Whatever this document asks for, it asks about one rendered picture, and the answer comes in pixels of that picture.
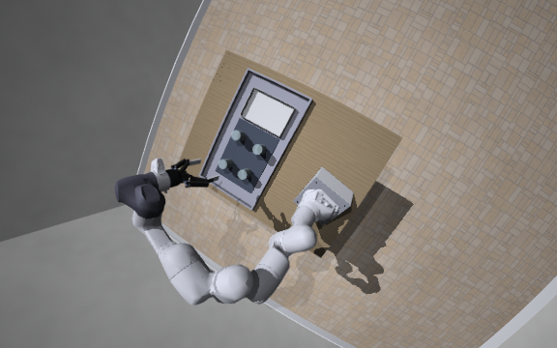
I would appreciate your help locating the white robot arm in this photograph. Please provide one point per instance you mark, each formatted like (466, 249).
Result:
(185, 268)

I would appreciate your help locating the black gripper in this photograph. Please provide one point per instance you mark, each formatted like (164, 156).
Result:
(180, 176)

